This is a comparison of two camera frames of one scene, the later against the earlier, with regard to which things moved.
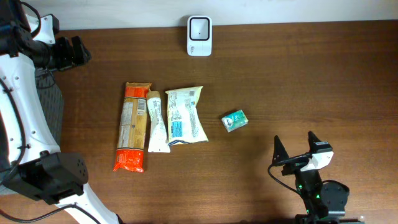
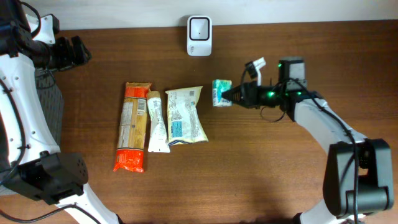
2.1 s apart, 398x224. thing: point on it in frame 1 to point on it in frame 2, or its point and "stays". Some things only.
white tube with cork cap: [158, 142] stays
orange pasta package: [132, 126] stays
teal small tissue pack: [235, 120] to [218, 86]
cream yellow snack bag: [185, 126] stays
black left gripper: [62, 53] stays
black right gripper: [294, 166] to [246, 95]
